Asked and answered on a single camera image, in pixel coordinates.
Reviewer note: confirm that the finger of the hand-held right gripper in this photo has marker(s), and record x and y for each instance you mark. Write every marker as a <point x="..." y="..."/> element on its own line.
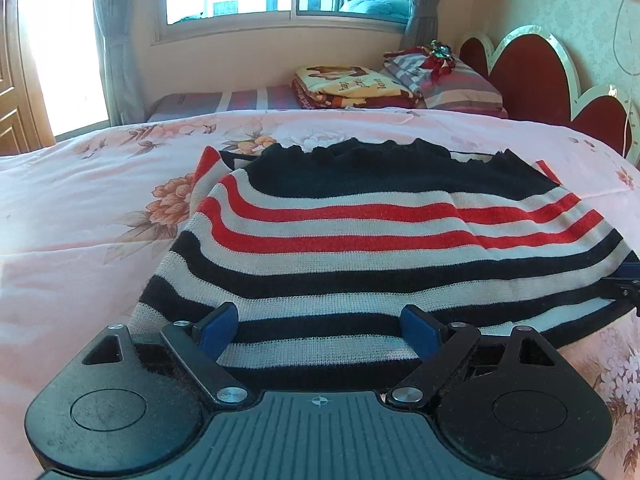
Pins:
<point x="630" y="270"/>

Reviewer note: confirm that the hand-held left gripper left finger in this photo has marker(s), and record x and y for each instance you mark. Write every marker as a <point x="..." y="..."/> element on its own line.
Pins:
<point x="217" y="330"/>

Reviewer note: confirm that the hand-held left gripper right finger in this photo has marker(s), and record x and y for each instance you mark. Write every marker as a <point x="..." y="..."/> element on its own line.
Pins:
<point x="420" y="332"/>

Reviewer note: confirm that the striped knit sweater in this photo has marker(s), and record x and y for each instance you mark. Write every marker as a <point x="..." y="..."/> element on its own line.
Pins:
<point x="350" y="260"/>

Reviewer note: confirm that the pink floral bedsheet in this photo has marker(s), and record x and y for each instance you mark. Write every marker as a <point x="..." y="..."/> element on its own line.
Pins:
<point x="75" y="210"/>

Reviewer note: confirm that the red scalloped headboard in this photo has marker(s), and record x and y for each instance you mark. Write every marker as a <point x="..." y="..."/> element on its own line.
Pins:
<point x="530" y="80"/>

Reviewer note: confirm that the striped mattress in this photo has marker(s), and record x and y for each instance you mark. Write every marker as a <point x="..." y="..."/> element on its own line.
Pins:
<point x="225" y="100"/>

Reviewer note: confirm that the striped pillow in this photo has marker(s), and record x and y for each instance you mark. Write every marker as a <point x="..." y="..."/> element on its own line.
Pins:
<point x="460" y="90"/>

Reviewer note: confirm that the folded printed blanket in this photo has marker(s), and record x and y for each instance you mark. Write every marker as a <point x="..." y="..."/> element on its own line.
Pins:
<point x="350" y="85"/>

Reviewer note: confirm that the dark patterned cloth bundle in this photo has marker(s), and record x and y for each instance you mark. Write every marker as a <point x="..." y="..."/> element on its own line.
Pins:
<point x="440" y="55"/>

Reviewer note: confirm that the grey curtain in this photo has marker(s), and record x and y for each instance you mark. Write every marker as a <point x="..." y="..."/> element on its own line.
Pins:
<point x="117" y="35"/>
<point x="435" y="0"/>

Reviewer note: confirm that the brown wooden door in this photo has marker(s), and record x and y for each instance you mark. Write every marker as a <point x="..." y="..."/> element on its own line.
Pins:
<point x="15" y="85"/>

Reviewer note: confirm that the blue quilt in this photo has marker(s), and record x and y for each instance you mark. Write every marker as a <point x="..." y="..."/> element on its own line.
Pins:
<point x="380" y="9"/>

